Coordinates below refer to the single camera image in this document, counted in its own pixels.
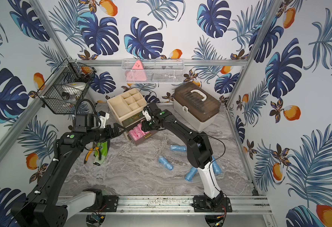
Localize pink bag roll four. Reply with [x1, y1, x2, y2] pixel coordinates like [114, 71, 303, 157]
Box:
[137, 124, 147, 136]

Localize pink bag roll two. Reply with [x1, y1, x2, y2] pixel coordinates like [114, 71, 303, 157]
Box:
[133, 127, 143, 139]

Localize pink bag roll three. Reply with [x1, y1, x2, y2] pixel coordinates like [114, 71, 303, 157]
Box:
[129, 130, 139, 141]

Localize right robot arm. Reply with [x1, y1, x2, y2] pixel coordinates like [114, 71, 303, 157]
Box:
[141, 103, 224, 204]

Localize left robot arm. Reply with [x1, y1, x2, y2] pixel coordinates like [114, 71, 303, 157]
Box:
[11, 112, 125, 227]

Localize beige drawer organizer cabinet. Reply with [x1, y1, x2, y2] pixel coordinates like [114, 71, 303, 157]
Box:
[107, 89, 147, 137]

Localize green black work glove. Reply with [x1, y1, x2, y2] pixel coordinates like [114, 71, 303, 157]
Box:
[93, 141, 110, 166]

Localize blue bag roll three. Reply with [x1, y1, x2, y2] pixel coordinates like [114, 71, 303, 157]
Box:
[170, 145, 186, 152]

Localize blue bag roll one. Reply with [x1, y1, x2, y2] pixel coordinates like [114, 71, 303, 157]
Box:
[158, 156, 174, 171]

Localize brown lid storage box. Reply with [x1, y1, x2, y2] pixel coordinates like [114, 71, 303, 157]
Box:
[174, 82, 221, 132]

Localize pink triangle item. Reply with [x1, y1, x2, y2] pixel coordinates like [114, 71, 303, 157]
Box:
[125, 60, 147, 83]

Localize blue bag roll two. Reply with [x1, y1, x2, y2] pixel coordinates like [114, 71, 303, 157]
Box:
[185, 167, 198, 182]

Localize blue bag roll five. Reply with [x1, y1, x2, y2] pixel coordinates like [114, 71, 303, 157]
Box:
[212, 156, 222, 176]

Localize yellow handled pliers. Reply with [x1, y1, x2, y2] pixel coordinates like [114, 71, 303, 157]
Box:
[84, 144, 99, 164]

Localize black wire wall basket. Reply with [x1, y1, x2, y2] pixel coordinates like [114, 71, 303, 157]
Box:
[36, 59, 97, 114]

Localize white mesh wall basket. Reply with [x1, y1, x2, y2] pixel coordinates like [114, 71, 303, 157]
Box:
[122, 59, 185, 84]

